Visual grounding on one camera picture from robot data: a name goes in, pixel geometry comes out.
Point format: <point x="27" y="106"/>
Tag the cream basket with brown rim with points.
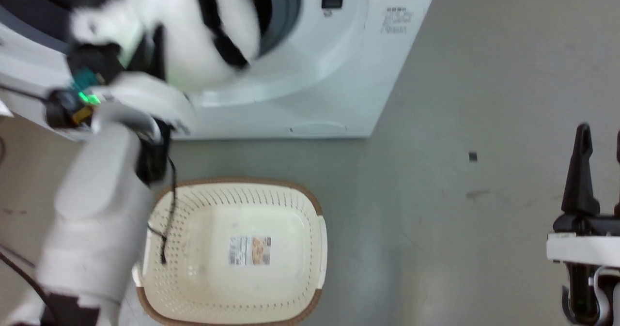
<point x="232" y="253"/>

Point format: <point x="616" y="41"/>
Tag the white front-load washing machine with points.
<point x="339" y="74"/>

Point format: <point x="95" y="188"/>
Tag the small dark floor marker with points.
<point x="473" y="157"/>

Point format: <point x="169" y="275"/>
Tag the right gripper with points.
<point x="586" y="246"/>

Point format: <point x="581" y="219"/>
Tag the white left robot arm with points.
<point x="97" y="209"/>

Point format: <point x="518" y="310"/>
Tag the grey printed washer label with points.
<point x="396" y="20"/>

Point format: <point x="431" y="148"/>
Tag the washer filter access flap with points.
<point x="317" y="128"/>

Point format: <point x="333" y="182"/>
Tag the black washer display window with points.
<point x="333" y="1"/>

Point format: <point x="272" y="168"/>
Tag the paper sticker with barcode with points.
<point x="249" y="251"/>

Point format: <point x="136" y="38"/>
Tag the white and black garment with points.
<point x="189" y="35"/>

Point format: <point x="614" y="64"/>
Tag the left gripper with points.
<point x="140" y="96"/>

